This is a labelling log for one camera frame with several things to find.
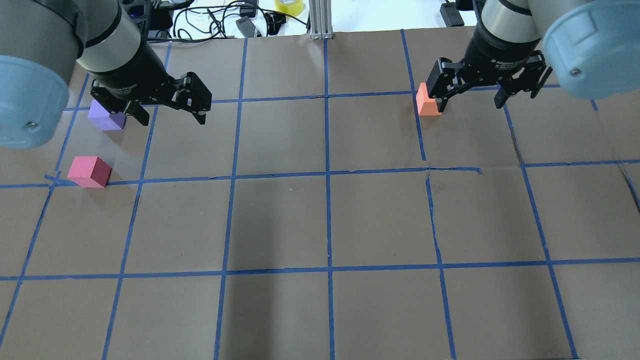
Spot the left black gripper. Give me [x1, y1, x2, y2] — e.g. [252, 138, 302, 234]
[90, 42, 212, 126]

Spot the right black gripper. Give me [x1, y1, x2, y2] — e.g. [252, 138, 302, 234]
[426, 23, 553, 113]

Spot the orange foam block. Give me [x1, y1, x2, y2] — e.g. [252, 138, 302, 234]
[415, 82, 442, 117]

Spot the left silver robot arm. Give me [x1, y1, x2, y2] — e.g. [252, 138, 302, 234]
[0, 0, 212, 150]

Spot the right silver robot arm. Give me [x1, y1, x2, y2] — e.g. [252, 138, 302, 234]
[426, 0, 640, 112]

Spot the purple foam block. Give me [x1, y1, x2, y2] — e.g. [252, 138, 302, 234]
[87, 99, 127, 132]

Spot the black power adapter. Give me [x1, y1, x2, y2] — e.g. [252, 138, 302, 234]
[439, 0, 466, 28]

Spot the pink foam block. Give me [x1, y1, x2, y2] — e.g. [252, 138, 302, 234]
[67, 156, 113, 189]

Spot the grey adapter plug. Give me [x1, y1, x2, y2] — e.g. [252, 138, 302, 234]
[235, 16, 263, 38]

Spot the yellow tape roll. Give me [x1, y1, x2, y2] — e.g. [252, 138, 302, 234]
[274, 0, 305, 17]

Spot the black cable bundle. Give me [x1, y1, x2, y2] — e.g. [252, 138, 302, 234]
[145, 0, 311, 43]

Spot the aluminium frame post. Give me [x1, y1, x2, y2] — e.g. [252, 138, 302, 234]
[308, 0, 335, 40]

